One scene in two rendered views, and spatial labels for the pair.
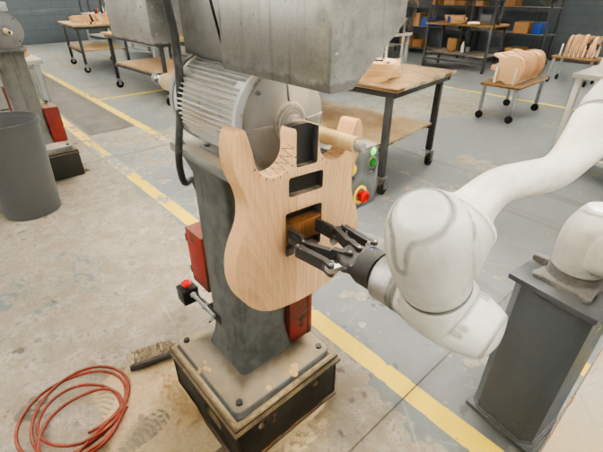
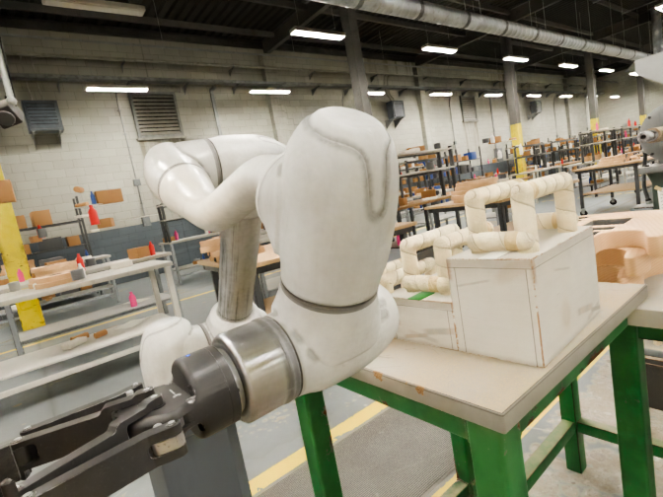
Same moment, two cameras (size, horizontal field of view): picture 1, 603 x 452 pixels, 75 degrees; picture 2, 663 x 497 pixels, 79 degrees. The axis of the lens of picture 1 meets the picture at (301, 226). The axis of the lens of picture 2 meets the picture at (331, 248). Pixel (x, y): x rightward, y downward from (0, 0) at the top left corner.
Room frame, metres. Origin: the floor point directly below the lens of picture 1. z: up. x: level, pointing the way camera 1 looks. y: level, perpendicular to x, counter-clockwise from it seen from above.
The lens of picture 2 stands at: (0.41, 0.21, 1.25)
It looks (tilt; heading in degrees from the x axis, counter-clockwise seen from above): 7 degrees down; 275
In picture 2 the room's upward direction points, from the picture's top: 10 degrees counter-clockwise
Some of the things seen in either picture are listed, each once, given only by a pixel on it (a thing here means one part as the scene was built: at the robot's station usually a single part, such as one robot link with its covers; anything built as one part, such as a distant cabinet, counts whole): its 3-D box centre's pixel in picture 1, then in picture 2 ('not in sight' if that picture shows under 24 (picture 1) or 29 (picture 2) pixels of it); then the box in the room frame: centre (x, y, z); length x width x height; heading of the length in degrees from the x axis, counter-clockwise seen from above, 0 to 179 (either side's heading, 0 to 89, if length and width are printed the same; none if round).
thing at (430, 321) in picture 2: not in sight; (457, 301); (0.23, -0.64, 0.98); 0.27 x 0.16 x 0.09; 45
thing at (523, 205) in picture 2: not in sight; (525, 222); (0.15, -0.44, 1.15); 0.03 x 0.03 x 0.09
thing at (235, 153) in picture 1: (243, 154); not in sight; (0.66, 0.10, 1.27); 0.07 x 0.04 x 0.10; 131
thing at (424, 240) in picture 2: not in sight; (431, 238); (0.26, -0.67, 1.12); 0.20 x 0.03 x 0.03; 44
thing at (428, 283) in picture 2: not in sight; (425, 283); (0.30, -0.57, 1.04); 0.11 x 0.03 x 0.03; 135
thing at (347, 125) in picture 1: (344, 138); not in sight; (0.83, -0.09, 1.25); 0.07 x 0.04 x 0.09; 131
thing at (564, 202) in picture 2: not in sight; (564, 206); (0.03, -0.56, 1.15); 0.03 x 0.03 x 0.09
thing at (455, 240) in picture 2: not in sight; (465, 236); (0.20, -0.61, 1.12); 0.20 x 0.03 x 0.03; 44
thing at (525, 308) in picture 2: not in sight; (527, 286); (0.12, -0.53, 1.02); 0.27 x 0.15 x 0.17; 45
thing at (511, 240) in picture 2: not in sight; (498, 241); (0.19, -0.46, 1.12); 0.11 x 0.03 x 0.03; 135
